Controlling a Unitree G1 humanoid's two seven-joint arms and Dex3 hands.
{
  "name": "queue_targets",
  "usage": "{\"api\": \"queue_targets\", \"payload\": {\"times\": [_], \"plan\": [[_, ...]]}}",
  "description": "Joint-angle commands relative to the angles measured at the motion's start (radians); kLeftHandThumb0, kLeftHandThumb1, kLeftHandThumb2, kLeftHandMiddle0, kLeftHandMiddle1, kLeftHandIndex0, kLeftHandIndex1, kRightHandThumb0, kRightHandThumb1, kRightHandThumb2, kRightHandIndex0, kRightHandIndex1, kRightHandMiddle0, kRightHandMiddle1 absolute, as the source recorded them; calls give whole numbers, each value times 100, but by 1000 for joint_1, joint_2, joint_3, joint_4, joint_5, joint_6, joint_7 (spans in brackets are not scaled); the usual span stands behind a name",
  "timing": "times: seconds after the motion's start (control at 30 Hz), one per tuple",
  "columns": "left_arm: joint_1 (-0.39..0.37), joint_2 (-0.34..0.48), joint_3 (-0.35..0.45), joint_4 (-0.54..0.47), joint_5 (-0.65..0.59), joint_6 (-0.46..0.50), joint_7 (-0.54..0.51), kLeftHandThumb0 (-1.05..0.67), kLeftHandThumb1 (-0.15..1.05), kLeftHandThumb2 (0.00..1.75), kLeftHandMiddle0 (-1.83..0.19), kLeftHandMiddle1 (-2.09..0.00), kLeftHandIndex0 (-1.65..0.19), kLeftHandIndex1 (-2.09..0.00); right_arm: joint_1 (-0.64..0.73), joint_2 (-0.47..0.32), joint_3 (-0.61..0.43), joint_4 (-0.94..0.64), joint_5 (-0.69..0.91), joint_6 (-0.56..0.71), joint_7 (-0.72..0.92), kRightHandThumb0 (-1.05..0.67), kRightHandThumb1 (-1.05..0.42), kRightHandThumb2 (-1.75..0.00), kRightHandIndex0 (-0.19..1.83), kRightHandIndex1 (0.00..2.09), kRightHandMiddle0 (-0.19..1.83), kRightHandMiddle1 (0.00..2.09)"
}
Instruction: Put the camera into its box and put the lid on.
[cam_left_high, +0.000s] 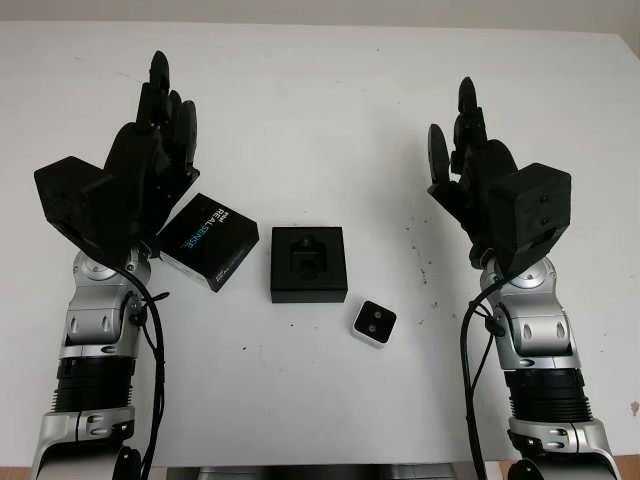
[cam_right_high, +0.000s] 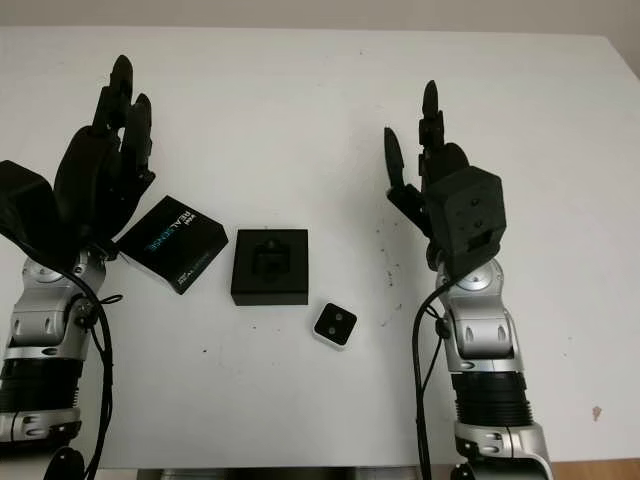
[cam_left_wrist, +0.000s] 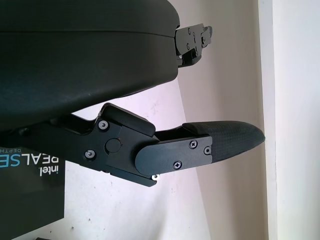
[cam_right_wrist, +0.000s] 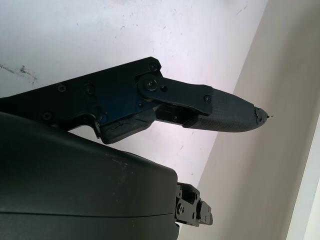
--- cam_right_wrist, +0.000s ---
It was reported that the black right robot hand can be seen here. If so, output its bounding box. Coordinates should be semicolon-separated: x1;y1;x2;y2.
0;56;275;240

